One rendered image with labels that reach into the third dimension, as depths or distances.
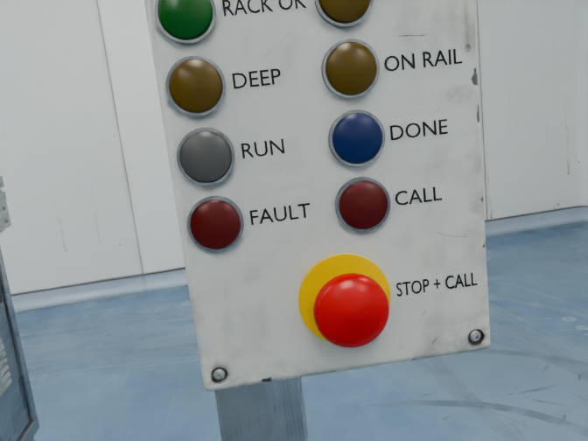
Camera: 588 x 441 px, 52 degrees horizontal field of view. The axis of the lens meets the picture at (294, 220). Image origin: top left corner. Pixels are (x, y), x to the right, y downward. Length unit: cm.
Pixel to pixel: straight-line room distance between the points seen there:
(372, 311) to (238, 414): 15
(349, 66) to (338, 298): 12
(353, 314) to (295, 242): 5
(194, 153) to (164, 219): 360
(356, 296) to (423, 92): 11
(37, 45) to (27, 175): 76
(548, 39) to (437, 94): 425
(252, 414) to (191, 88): 23
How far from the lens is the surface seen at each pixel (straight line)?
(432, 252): 35
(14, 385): 197
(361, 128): 32
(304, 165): 33
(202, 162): 32
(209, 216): 32
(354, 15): 32
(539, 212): 463
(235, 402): 43
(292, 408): 44
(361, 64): 32
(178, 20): 32
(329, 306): 32
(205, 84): 31
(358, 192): 32
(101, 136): 388
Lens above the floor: 111
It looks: 12 degrees down
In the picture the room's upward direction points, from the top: 7 degrees counter-clockwise
